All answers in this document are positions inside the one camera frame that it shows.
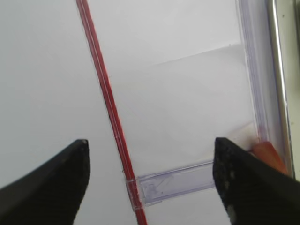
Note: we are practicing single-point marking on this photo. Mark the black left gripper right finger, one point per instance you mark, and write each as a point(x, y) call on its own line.
point(252, 192)

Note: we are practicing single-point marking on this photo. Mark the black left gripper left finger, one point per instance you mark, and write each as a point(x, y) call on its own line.
point(52, 193)

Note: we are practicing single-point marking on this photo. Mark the upright tomato slices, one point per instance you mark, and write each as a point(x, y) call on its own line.
point(265, 152)

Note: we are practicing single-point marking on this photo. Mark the red strip left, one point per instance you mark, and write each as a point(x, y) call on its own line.
point(106, 89)

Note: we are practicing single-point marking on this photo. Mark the silver metal tray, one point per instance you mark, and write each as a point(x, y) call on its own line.
point(284, 19)

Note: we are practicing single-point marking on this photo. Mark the clear rail left upper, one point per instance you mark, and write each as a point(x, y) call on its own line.
point(156, 187)

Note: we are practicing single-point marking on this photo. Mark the clear long rail left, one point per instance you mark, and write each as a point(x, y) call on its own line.
point(255, 36)

